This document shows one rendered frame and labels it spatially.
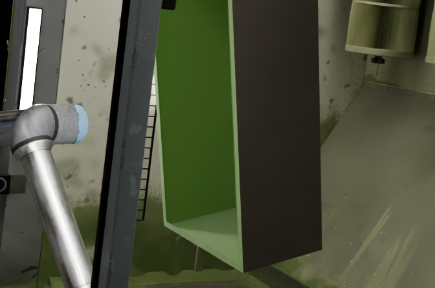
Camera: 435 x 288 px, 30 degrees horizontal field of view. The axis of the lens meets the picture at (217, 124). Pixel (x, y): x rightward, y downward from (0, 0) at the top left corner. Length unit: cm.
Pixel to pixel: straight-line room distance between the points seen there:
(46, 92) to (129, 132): 199
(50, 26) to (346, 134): 164
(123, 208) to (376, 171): 246
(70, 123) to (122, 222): 75
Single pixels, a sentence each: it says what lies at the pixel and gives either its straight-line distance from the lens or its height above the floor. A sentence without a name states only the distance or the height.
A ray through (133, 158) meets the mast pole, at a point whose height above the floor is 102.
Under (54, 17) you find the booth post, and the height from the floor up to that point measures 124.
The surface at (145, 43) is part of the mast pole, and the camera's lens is 161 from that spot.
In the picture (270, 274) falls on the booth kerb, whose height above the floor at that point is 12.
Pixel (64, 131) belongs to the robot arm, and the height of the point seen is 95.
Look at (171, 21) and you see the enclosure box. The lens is 322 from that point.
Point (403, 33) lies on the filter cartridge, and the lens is 395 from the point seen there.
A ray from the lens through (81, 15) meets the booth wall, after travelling 362.
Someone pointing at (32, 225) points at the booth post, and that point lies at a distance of 371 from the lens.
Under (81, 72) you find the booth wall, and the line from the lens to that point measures 364.
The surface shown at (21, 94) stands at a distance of 354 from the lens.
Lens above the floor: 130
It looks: 7 degrees down
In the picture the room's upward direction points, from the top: 7 degrees clockwise
